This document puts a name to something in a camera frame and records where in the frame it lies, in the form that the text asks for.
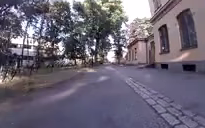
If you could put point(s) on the grey asphalt road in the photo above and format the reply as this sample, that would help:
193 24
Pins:
100 100

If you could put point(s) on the low beige building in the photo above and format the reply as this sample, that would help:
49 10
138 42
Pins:
140 51

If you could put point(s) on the white building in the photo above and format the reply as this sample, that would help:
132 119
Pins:
18 50

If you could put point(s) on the grey cobblestone strip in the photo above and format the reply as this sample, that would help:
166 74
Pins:
163 110

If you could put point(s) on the row of trees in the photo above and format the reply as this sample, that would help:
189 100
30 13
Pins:
96 20

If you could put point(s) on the tall beige building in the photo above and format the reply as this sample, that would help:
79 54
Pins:
200 53

